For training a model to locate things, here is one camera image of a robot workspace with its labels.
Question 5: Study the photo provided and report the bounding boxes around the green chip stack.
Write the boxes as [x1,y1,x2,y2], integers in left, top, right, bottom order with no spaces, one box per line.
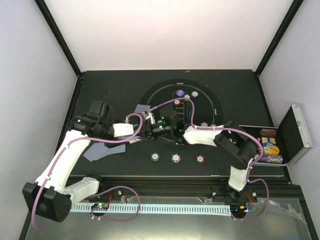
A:
[150,152,160,162]

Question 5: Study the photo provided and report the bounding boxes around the card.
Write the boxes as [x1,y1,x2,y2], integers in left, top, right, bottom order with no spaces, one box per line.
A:
[134,104,151,114]

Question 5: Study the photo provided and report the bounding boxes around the blue white chip stack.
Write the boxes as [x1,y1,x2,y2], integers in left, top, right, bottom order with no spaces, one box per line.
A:
[171,154,181,163]

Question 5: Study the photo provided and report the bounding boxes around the purple round blind button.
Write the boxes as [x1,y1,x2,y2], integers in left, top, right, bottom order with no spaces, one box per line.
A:
[175,89,185,98]

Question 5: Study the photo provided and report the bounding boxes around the blue chips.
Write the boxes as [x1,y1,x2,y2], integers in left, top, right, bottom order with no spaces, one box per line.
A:
[191,91,199,98]
[200,122,208,127]

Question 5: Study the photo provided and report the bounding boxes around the orange black chip stack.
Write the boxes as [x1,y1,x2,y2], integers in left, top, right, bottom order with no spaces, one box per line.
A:
[196,155,205,164]

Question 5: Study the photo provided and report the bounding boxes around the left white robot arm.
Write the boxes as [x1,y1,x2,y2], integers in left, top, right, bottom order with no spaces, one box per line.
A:
[22,100,135,229]

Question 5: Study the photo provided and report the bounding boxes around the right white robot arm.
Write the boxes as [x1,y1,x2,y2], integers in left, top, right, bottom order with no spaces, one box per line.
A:
[140,105,263,202]

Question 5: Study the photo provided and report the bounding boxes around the white card box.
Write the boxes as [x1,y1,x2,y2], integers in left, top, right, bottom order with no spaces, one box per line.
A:
[129,137,142,144]

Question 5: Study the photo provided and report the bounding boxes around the loose cards on table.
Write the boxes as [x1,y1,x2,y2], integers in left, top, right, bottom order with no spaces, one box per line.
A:
[83,142,126,162]

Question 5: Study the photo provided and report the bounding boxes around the round black poker mat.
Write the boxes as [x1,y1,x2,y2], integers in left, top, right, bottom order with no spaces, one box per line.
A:
[137,78,223,152]

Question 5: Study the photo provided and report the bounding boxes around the left circuit board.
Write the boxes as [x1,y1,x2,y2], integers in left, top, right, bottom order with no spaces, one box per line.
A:
[91,203,110,211]

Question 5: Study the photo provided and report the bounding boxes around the circuit board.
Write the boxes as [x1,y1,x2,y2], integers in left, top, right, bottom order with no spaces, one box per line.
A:
[230,205,256,213]
[91,203,110,211]

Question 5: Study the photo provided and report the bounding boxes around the right circuit board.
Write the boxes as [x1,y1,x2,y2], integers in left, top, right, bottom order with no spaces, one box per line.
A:
[230,205,256,213]

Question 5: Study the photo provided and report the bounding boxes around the brown chip row in case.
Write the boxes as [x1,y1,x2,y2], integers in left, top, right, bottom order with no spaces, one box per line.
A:
[260,128,277,138]

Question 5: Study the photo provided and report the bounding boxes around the boxed card deck in case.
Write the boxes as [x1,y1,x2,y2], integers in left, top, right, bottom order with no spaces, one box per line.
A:
[261,136,276,148]

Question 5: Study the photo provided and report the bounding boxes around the yellow round button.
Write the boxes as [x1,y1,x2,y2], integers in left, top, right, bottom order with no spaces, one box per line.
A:
[268,145,280,155]

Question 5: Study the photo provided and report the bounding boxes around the aluminium poker case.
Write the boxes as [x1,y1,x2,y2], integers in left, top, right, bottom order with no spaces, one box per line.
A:
[244,104,313,166]

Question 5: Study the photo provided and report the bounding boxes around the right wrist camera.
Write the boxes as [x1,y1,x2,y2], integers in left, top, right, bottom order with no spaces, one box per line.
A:
[142,111,156,125]

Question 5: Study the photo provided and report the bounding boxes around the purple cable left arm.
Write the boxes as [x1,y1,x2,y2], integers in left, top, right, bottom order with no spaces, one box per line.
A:
[31,112,145,230]

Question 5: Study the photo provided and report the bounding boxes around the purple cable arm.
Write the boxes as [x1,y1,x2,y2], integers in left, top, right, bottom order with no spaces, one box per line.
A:
[31,112,145,230]
[147,97,270,223]

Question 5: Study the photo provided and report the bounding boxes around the white slotted cable duct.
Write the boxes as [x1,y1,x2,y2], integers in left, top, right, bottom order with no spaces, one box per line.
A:
[70,202,231,217]

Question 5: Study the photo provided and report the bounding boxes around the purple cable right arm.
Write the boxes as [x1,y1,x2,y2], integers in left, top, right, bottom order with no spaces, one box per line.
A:
[147,97,270,223]

